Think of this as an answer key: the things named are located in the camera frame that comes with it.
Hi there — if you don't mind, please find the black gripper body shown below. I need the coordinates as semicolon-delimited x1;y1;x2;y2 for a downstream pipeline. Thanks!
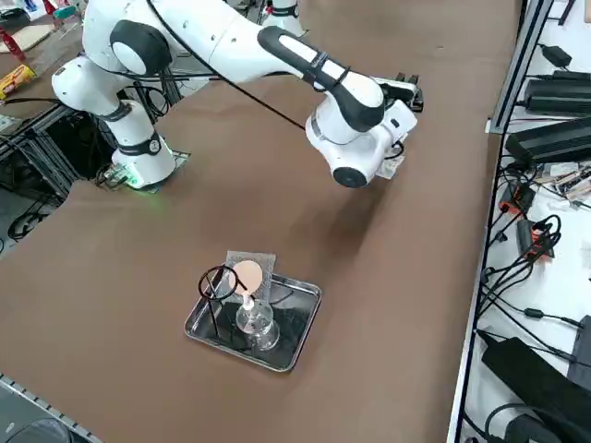
372;71;425;114

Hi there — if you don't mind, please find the glass alcohol lamp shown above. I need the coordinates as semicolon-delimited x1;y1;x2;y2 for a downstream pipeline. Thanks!
235;294;281;352

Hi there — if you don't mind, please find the steel tray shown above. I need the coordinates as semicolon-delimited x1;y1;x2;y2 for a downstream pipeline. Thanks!
183;272;323;373

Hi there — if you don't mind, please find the white test tube rack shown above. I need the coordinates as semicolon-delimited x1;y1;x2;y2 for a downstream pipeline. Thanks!
380;154;406;180

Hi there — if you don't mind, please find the orange and black device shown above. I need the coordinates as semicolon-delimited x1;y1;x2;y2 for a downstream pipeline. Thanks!
515;217;563;263
497;181;537;217

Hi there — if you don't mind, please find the long black power supply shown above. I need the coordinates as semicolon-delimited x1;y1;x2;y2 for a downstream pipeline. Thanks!
504;117;591;168

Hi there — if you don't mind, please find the ribbed black power brick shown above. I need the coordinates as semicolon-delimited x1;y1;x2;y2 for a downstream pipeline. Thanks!
524;69;591;117

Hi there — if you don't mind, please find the small black power adapter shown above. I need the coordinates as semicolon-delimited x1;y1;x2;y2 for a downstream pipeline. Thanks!
538;43;573;67

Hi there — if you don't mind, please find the bare circuit board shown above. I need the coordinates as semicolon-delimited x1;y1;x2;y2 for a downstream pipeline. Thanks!
549;162;591;200

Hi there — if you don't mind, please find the white workbench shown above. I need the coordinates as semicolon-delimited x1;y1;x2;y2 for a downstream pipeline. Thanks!
447;0;591;443

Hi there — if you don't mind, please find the wooden board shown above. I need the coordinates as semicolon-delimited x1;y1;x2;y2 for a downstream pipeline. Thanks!
0;22;56;55

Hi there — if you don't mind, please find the yellow snack packet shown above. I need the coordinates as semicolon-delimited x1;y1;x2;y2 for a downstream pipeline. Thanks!
0;64;38;100

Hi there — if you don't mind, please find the red metal stand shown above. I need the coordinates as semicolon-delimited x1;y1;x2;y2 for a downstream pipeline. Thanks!
0;25;27;61

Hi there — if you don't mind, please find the aluminium profile post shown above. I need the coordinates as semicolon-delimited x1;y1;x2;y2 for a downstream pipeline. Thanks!
484;0;555;136

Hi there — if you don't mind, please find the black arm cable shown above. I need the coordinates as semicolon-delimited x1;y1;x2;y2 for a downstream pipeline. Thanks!
146;0;308;133

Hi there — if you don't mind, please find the wire gauze with round centre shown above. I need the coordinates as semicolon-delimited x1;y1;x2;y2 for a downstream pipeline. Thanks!
224;250;277;308

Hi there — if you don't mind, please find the black wire tripod stand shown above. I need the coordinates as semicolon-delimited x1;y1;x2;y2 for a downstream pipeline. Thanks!
197;265;278;353

